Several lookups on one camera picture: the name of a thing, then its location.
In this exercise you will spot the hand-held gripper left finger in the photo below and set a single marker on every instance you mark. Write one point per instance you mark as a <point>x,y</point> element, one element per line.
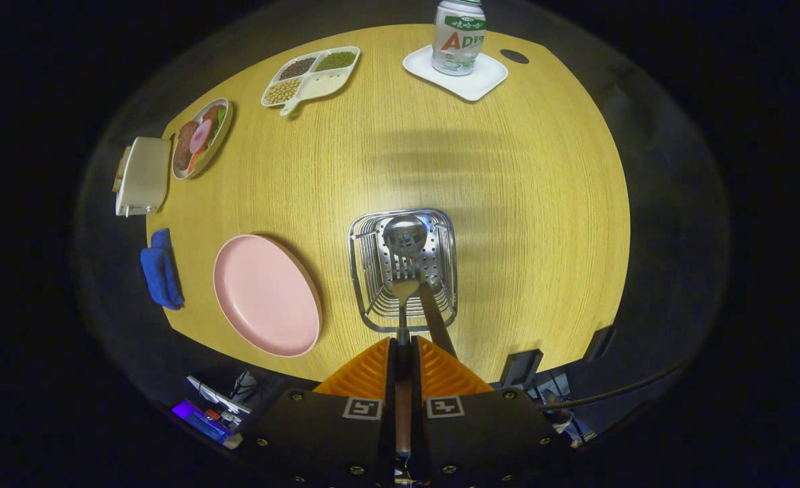
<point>390,379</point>

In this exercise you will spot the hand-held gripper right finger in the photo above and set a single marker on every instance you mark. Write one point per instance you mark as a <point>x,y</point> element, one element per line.
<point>416,379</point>

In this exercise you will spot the pink plate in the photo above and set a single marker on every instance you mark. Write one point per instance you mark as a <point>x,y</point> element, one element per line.
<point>267,298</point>

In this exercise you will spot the purple lit device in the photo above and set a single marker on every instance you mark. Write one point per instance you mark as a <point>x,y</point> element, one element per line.
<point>200,420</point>

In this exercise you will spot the blue folded cloth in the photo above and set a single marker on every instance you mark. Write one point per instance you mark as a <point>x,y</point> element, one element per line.
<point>161,274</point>

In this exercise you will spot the grey oval food plate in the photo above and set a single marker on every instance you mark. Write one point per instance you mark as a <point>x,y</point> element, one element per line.
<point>223,146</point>

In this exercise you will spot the white divided tray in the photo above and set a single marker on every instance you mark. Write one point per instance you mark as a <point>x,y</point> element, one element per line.
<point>288,107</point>

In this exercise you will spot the white square coaster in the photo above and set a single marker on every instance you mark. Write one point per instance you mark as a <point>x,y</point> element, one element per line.
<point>484,85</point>

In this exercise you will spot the brown meat piece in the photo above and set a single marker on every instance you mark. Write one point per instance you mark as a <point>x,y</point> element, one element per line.
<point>184,152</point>

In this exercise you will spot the heap of yellow soybeans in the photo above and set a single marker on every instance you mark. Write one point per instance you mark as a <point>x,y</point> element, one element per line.
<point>282,91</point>

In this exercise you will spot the pink ham slice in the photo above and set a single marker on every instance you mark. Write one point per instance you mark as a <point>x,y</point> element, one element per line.
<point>200,137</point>

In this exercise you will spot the green lettuce leaf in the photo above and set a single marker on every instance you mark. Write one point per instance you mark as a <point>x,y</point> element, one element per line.
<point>220,116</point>

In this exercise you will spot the white toaster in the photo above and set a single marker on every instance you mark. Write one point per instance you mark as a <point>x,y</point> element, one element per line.
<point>144,176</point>

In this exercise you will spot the heap of green beans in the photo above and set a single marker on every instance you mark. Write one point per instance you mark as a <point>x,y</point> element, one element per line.
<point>336,61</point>

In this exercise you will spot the heap of dark beans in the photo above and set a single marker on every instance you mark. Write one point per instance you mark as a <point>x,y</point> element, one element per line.
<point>297,68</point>

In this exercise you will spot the dark oval table grommet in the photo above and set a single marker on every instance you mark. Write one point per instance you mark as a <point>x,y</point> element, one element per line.
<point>514,56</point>

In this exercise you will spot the toast slice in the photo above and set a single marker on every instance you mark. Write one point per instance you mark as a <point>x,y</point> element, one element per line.
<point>121,169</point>

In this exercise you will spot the white bottle with green label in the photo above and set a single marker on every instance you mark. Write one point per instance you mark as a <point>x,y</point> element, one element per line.
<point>458,41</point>

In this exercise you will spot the black table bracket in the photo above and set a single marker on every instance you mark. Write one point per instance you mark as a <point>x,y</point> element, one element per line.
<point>599,342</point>
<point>520,369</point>

